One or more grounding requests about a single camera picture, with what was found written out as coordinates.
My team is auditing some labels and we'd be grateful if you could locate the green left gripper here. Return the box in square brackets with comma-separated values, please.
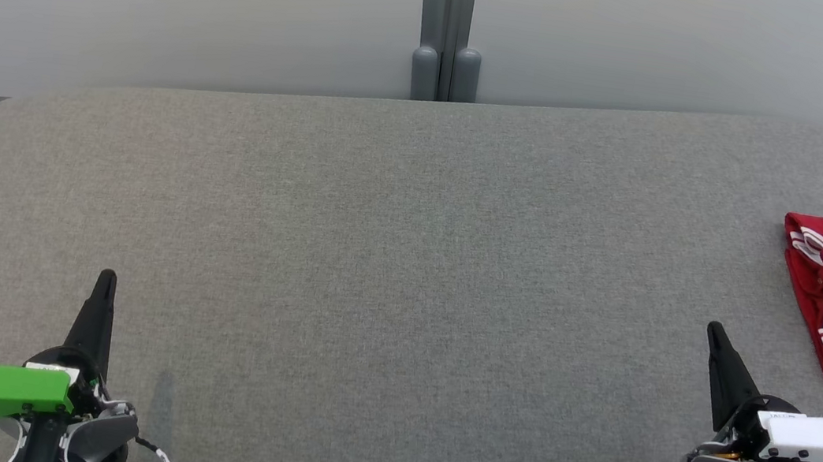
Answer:
[0, 255, 123, 455]

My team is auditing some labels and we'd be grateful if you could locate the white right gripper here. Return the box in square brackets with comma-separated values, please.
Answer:
[689, 319, 823, 462]

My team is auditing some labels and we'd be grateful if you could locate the grey partition post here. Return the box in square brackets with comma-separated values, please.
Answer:
[405, 0, 491, 109]

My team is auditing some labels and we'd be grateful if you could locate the black white striped arm cable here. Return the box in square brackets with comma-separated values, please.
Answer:
[130, 434, 187, 462]

